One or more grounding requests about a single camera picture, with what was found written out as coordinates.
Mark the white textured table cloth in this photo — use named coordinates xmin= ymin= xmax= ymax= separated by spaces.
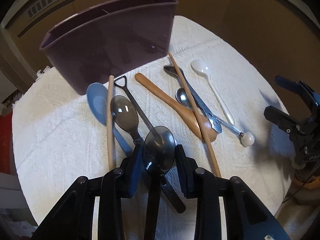
xmin=12 ymin=16 xmax=293 ymax=223

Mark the metal spoon with white knob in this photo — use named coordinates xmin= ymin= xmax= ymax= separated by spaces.
xmin=176 ymin=88 xmax=255 ymax=147

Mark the wooden spoon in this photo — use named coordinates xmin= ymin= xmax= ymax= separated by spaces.
xmin=135 ymin=73 xmax=204 ymax=141

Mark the large dark metal spoon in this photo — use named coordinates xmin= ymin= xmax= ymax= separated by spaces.
xmin=143 ymin=126 xmax=186 ymax=213

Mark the wooden chopstick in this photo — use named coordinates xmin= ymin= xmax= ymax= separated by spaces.
xmin=168 ymin=52 xmax=222 ymax=178
xmin=106 ymin=75 xmax=116 ymax=170

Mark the small shovel-shaped metal spoon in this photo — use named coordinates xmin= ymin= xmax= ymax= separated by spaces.
xmin=114 ymin=75 xmax=153 ymax=130

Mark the small patterned metal spoon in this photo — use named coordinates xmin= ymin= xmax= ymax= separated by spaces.
xmin=163 ymin=66 xmax=222 ymax=133

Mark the blue plastic spoon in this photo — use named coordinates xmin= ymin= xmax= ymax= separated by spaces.
xmin=86 ymin=82 xmax=132 ymax=157

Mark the white plastic spoon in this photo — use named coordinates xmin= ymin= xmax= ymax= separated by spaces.
xmin=191 ymin=59 xmax=235 ymax=125

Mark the dark purple utensil holder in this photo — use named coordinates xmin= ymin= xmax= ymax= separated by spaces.
xmin=40 ymin=0 xmax=178 ymax=95

